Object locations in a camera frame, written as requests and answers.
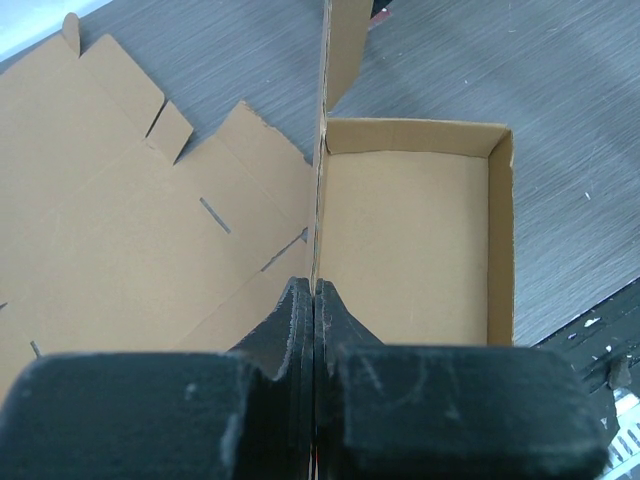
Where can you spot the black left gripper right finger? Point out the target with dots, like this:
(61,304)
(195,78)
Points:
(443,412)

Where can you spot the slotted aluminium cable duct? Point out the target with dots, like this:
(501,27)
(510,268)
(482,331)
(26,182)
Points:
(621,424)

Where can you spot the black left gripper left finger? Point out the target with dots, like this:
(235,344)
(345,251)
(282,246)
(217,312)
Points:
(246,413)

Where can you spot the brown cardboard box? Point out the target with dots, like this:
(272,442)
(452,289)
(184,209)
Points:
(413,219)

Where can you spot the small red card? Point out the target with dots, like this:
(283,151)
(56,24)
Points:
(380,17)

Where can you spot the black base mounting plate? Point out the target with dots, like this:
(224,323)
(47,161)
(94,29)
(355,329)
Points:
(600,338)

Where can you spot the spare flat cardboard sheet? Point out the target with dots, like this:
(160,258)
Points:
(114,237)

